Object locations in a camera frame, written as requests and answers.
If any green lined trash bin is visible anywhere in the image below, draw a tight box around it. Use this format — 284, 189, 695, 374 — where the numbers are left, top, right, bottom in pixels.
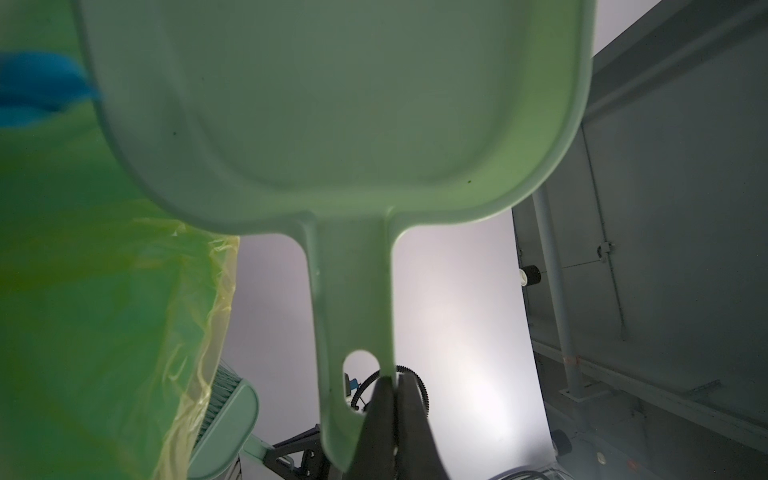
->
0, 0, 241, 480

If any blue scrap cluster centre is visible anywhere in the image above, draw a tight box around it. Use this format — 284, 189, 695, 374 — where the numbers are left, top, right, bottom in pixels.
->
1, 51, 100, 128

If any mint green dustpan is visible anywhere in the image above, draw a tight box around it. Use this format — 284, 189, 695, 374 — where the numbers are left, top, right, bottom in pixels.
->
73, 1, 596, 471

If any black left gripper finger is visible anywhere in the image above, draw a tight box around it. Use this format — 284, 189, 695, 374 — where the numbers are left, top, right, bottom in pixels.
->
395, 373, 449, 480

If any mint green hand brush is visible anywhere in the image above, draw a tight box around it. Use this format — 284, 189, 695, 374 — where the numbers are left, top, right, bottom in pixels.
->
187, 365, 272, 479

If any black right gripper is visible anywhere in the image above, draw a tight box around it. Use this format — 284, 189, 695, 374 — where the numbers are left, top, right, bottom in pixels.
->
263, 377, 396, 480

